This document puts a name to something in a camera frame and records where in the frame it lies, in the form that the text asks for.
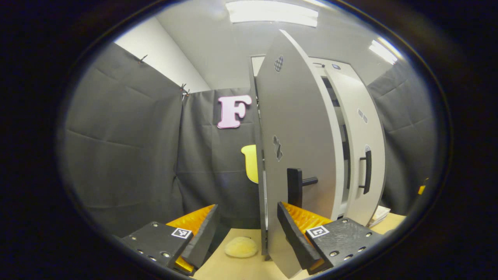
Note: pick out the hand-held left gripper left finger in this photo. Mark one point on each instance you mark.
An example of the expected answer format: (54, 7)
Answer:
(202, 237)

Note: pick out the small ceiling light panel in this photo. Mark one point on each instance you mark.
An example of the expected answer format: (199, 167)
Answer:
(383, 51)

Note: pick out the cream round sponge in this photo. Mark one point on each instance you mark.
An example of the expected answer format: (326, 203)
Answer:
(241, 247)

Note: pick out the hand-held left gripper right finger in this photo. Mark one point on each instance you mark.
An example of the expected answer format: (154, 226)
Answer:
(293, 237)

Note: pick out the black backdrop cloth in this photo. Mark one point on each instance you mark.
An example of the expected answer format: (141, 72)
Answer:
(124, 147)

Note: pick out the large ceiling light panel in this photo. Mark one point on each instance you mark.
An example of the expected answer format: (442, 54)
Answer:
(272, 13)

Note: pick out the grey cabinet with shelves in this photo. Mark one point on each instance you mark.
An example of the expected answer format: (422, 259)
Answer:
(257, 64)

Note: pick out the grey cabinet door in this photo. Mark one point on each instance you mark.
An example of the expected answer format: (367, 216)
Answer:
(295, 116)
(375, 136)

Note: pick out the cream cover book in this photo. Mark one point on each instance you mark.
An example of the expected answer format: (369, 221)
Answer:
(379, 216)

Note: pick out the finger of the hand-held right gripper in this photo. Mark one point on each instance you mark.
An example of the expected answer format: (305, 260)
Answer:
(421, 189)

